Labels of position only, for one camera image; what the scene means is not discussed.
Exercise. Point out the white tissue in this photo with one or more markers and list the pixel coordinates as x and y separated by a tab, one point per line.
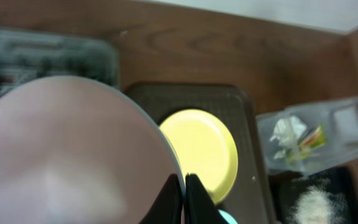
286	133

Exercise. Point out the yellow plastic plate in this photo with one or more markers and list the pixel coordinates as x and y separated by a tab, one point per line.
204	146

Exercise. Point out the dark brown serving tray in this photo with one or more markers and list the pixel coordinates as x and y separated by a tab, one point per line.
249	200

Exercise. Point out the clear plastic bin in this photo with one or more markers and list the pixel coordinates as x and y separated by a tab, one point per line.
339	119

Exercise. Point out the pink plastic bowl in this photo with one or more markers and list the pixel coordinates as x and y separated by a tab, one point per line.
73	150

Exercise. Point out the grey dishwasher rack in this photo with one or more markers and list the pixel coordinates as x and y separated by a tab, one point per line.
26	56

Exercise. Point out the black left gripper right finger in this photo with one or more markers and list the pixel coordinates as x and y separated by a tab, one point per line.
199	207

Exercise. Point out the light blue rice bowl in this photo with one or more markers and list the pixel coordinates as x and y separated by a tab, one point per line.
227	217

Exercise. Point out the pile of rice waste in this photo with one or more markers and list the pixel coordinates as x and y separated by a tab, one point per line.
319	203

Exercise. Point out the black plastic tray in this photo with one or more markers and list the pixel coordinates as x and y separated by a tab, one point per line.
285	192

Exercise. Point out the yellow pandan cake wrapper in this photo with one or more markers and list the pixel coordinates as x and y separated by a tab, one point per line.
315	139

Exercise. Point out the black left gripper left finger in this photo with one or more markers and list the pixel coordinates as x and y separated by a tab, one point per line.
168	205

